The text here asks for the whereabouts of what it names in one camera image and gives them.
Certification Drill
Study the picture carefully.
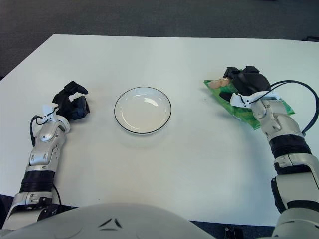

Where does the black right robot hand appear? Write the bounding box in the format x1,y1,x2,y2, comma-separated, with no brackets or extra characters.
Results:
218,66,271,100

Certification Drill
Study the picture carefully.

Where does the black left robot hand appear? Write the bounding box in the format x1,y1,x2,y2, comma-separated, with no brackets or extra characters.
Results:
51,80,91,121

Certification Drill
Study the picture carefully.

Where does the green Lay's chips bag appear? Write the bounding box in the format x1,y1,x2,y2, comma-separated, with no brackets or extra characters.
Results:
203,77,296,131

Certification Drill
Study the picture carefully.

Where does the white plate with black rim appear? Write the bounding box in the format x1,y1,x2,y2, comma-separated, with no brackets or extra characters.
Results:
114,86,172,136

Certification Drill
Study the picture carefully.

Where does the grey robot torso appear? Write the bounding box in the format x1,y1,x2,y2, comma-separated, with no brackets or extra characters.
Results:
0,203,225,239

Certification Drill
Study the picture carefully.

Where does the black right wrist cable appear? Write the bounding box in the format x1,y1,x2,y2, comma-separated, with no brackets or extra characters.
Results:
268,80,319,136

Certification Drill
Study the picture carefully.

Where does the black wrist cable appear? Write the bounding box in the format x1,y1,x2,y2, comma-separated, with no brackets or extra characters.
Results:
29,114,48,147
268,80,319,136

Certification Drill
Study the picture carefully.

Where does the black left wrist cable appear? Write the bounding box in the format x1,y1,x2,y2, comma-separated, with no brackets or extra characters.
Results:
29,114,48,147

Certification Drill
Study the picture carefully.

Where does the thin black elbow cable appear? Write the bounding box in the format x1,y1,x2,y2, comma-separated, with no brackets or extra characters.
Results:
53,184,63,206

